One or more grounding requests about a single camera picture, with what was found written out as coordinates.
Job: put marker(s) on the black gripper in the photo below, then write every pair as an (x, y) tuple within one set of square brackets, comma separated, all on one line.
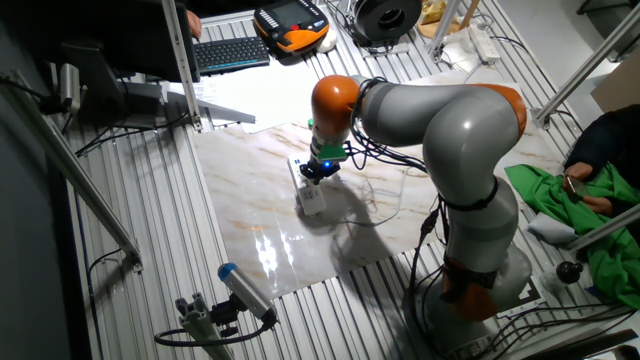
[(322, 168)]

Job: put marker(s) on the white four-button power strip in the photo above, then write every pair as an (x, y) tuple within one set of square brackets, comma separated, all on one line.
[(312, 200)]

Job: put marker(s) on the smartphone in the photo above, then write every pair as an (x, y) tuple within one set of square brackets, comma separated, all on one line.
[(576, 186)]

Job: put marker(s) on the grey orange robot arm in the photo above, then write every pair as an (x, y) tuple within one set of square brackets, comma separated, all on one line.
[(460, 130)]

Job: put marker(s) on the white plain power strip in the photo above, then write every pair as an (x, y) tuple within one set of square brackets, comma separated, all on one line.
[(484, 45)]

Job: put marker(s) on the bare human hand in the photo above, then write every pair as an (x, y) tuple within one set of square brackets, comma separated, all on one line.
[(579, 171), (599, 205), (194, 24)]

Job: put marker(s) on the marble pattern board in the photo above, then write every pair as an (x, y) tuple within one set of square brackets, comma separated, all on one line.
[(240, 200)]

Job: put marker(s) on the white paper sheet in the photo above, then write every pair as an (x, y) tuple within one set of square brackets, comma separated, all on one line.
[(270, 95)]

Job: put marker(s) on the grey metal plate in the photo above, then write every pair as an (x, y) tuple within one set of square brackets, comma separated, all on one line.
[(215, 111)]

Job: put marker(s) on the white computer mouse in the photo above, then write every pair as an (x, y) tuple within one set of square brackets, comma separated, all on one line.
[(327, 42)]

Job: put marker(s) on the black keyboard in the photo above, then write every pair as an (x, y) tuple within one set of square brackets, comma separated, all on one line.
[(230, 54)]

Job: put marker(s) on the orange black teach pendant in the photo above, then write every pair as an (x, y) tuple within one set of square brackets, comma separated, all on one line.
[(290, 25)]

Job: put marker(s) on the black round spool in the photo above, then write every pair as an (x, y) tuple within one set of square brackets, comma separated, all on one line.
[(385, 17)]

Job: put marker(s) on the white crumpled paper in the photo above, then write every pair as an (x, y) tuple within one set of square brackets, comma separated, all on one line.
[(460, 55)]

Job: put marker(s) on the round wooden plate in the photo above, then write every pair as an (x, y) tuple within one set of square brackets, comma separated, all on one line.
[(435, 30)]

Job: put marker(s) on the short aluminium profile stand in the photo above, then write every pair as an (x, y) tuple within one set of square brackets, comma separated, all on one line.
[(200, 327)]

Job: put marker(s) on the black monitor with stand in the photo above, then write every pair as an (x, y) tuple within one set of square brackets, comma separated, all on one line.
[(145, 40)]

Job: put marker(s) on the white cloth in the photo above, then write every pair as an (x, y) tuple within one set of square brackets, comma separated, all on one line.
[(550, 230)]

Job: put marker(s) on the white fiducial marker plate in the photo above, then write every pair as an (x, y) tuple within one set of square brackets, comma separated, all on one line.
[(527, 300)]

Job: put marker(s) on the black round knob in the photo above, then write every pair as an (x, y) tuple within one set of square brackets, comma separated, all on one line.
[(570, 272)]

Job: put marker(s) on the dark jacket sleeve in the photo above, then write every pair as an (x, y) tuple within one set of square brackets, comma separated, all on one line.
[(615, 135)]

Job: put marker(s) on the green cloth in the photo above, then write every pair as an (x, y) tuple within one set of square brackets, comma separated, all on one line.
[(610, 260)]

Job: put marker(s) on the brown cardboard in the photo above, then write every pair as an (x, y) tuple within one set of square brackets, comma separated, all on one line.
[(620, 87)]

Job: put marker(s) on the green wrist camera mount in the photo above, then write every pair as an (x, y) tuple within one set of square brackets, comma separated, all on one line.
[(332, 151)]

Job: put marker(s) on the silver camera with blue end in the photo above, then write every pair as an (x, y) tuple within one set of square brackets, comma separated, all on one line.
[(245, 290)]

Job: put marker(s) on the black camera clamp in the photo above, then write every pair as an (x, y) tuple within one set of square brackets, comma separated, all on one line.
[(225, 312)]

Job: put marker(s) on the aluminium frame post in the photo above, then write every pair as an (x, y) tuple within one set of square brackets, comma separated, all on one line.
[(180, 60), (445, 25)]

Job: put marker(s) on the long aluminium frame beam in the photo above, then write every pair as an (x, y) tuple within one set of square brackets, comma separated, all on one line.
[(75, 172)]

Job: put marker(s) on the silver box camera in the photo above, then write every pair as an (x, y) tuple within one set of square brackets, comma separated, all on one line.
[(70, 87)]

